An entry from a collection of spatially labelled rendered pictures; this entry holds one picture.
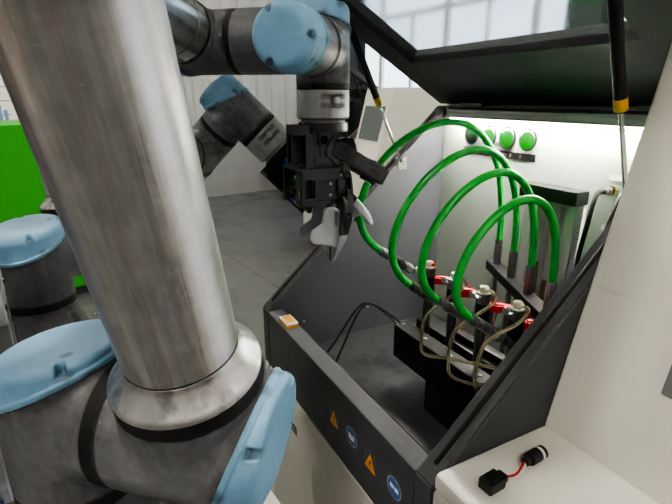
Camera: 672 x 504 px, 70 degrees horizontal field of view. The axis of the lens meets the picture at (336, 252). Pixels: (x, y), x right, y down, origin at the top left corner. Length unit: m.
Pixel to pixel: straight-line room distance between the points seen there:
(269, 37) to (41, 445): 0.44
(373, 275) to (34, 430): 1.03
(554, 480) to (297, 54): 0.63
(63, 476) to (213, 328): 0.21
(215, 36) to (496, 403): 0.61
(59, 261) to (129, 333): 0.62
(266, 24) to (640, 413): 0.68
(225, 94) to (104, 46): 0.60
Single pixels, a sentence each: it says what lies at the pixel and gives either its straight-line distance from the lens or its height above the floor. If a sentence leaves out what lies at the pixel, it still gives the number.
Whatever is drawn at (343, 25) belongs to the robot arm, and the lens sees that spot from 0.69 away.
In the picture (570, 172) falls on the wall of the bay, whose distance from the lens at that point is 1.13.
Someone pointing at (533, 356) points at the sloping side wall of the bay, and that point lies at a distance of 0.77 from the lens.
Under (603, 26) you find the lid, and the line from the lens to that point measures 0.93.
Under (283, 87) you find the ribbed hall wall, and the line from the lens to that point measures 8.21.
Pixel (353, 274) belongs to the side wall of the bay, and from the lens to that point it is 1.32.
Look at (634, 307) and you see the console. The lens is 0.77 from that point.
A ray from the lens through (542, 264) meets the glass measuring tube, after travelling 1.18.
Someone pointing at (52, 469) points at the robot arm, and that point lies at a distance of 0.48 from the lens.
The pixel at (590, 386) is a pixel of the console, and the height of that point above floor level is 1.07.
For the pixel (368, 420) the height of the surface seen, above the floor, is 0.95.
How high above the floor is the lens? 1.47
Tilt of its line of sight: 18 degrees down
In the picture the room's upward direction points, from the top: straight up
